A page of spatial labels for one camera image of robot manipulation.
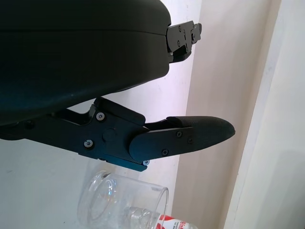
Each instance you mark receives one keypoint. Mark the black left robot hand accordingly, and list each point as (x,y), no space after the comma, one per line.
(71,59)

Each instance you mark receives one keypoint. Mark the clear plastic water bottle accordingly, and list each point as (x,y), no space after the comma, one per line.
(164,220)

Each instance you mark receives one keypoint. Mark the clear plastic cup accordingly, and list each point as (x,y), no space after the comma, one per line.
(112,202)

